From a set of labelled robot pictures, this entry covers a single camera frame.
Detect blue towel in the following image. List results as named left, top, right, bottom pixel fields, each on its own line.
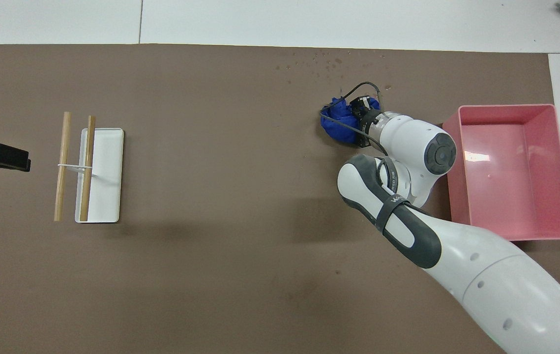
left=320, top=97, right=381, bottom=145

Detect white rack with wooden rods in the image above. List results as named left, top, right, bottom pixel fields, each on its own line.
left=54, top=112, right=124, bottom=224

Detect brown table mat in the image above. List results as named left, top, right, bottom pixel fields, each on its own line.
left=0, top=43, right=560, bottom=354

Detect spilled water droplets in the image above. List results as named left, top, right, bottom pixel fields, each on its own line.
left=275, top=49, right=391, bottom=91

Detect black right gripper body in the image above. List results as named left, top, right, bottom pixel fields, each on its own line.
left=354, top=111, right=382, bottom=137

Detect pink plastic bin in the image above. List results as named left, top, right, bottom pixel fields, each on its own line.
left=442, top=104, right=560, bottom=241

